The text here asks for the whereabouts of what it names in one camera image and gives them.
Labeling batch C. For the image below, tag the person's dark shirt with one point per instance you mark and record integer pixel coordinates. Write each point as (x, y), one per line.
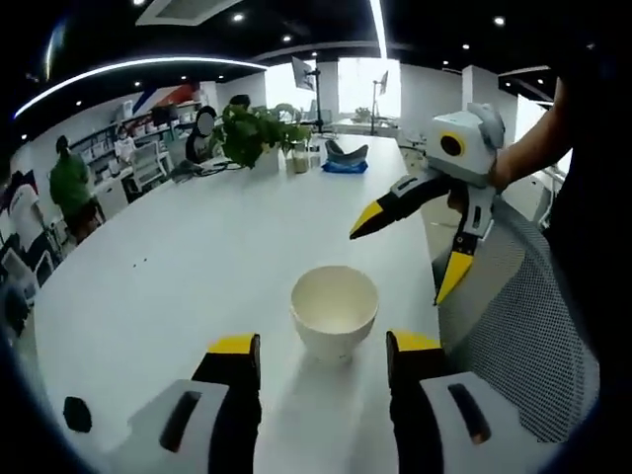
(592, 247)

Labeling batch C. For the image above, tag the white printed paper cup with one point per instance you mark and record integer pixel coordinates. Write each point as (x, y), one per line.
(336, 340)

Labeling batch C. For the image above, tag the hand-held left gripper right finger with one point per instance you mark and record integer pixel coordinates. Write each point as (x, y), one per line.
(419, 424)

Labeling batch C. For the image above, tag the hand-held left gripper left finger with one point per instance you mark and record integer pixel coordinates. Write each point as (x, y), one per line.
(227, 419)

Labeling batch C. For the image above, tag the small glass jar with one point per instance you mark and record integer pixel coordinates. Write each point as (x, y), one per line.
(315, 159)
(298, 163)

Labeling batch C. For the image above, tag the straight ceiling light strip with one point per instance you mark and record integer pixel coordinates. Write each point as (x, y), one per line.
(379, 29)

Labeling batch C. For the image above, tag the blue packet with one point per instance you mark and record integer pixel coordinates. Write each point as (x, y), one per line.
(345, 168)

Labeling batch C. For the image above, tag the grey mesh office chair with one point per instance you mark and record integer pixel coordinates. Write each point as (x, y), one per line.
(533, 316)

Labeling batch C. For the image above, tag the green potted plant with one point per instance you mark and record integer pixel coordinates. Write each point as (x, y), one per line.
(252, 133)

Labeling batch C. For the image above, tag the small black object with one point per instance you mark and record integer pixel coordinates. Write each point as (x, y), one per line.
(77, 414)

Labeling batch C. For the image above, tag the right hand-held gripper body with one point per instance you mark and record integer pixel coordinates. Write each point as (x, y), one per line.
(469, 158)

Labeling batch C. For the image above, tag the curved ceiling light strip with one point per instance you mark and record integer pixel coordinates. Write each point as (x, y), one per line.
(123, 69)

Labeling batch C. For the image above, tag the white mesh desk chair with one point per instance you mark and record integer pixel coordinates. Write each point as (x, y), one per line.
(150, 163)

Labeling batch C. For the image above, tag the white table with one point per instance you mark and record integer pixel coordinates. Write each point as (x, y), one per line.
(197, 257)

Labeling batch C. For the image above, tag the wall shelf with boxes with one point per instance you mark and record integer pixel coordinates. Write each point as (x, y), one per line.
(143, 126)

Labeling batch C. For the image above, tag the dark grey curved object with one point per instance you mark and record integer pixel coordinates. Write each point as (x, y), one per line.
(343, 154)

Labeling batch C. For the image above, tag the monitor on black stand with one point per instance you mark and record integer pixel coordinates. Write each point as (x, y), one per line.
(381, 86)
(303, 71)

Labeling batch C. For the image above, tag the ceiling air vent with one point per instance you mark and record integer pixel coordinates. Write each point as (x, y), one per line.
(187, 10)

